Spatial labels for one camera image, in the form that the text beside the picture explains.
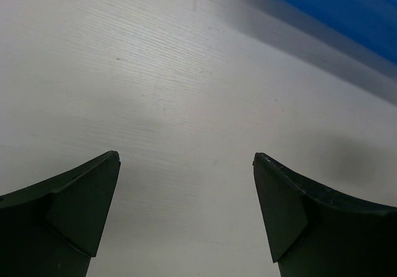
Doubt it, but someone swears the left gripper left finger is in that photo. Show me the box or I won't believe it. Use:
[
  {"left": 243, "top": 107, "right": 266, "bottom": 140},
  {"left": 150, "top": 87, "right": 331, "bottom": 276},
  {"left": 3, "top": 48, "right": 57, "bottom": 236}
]
[{"left": 1, "top": 151, "right": 120, "bottom": 276}]

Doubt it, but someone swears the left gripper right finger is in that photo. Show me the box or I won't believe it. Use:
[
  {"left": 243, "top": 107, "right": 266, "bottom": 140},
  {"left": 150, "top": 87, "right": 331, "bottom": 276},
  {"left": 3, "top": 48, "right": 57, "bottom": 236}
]
[{"left": 253, "top": 153, "right": 396, "bottom": 276}]

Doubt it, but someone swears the blue plastic bin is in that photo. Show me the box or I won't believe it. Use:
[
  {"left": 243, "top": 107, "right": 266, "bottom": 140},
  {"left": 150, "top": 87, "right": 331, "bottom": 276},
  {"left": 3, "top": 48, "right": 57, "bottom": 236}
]
[{"left": 284, "top": 0, "right": 396, "bottom": 62}]

